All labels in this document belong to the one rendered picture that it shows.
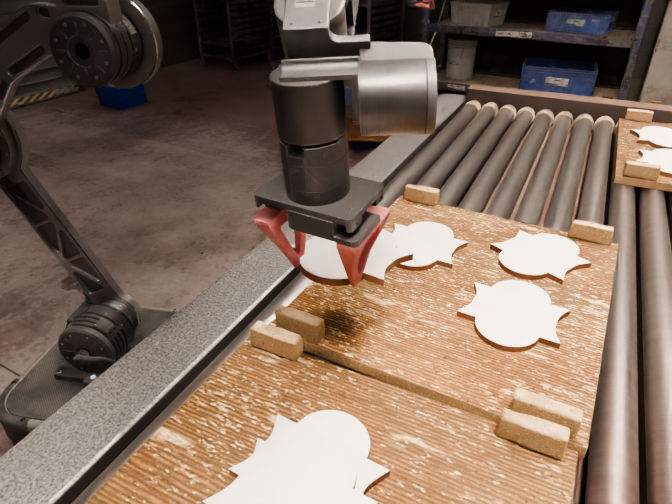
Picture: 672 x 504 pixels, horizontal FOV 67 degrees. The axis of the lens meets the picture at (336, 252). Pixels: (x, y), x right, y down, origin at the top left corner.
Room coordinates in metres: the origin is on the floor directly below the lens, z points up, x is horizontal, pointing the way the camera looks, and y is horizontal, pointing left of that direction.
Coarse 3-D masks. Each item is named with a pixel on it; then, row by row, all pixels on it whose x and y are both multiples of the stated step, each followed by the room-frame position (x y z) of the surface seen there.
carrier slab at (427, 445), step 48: (240, 384) 0.37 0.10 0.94; (288, 384) 0.37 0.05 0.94; (336, 384) 0.37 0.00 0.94; (384, 384) 0.37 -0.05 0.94; (192, 432) 0.31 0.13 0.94; (240, 432) 0.31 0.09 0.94; (384, 432) 0.31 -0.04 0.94; (432, 432) 0.31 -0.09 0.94; (480, 432) 0.31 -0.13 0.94; (144, 480) 0.26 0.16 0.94; (192, 480) 0.26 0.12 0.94; (384, 480) 0.26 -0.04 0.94; (432, 480) 0.26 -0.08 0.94; (480, 480) 0.26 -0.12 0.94; (528, 480) 0.26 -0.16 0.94
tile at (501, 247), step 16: (512, 240) 0.65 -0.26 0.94; (528, 240) 0.65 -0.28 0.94; (544, 240) 0.65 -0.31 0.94; (560, 240) 0.65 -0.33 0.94; (512, 256) 0.60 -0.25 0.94; (528, 256) 0.60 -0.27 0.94; (544, 256) 0.60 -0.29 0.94; (560, 256) 0.60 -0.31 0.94; (576, 256) 0.60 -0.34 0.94; (512, 272) 0.57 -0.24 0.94; (528, 272) 0.56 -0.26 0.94; (544, 272) 0.56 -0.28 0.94; (560, 272) 0.56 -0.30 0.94
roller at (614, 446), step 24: (624, 192) 0.87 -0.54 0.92; (624, 216) 0.77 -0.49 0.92; (624, 240) 0.69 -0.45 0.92; (624, 264) 0.62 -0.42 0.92; (624, 288) 0.56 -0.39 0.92; (624, 312) 0.51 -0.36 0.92; (624, 336) 0.46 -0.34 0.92; (624, 360) 0.42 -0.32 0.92; (600, 384) 0.40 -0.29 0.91; (624, 384) 0.39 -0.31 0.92; (600, 408) 0.36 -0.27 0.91; (624, 408) 0.36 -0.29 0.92; (600, 432) 0.33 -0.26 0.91; (624, 432) 0.33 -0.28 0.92; (600, 456) 0.30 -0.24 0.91; (624, 456) 0.30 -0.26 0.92; (600, 480) 0.28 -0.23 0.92; (624, 480) 0.28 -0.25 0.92
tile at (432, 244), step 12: (396, 228) 0.68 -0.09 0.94; (408, 228) 0.68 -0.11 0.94; (420, 228) 0.68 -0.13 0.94; (432, 228) 0.68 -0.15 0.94; (444, 228) 0.68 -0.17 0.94; (408, 240) 0.65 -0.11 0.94; (420, 240) 0.65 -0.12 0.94; (432, 240) 0.65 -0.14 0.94; (444, 240) 0.65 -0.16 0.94; (456, 240) 0.65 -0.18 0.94; (420, 252) 0.61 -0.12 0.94; (432, 252) 0.61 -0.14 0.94; (444, 252) 0.61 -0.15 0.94; (408, 264) 0.58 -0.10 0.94; (420, 264) 0.58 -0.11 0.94; (432, 264) 0.59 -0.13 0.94; (444, 264) 0.59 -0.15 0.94
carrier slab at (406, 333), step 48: (480, 240) 0.66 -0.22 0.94; (576, 240) 0.66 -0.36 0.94; (336, 288) 0.54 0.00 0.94; (384, 288) 0.54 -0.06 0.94; (432, 288) 0.54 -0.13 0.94; (576, 288) 0.54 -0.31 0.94; (336, 336) 0.45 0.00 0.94; (384, 336) 0.45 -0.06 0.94; (432, 336) 0.45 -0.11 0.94; (576, 336) 0.45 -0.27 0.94; (432, 384) 0.37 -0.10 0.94; (480, 384) 0.37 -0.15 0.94; (528, 384) 0.37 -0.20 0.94; (576, 384) 0.37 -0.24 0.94
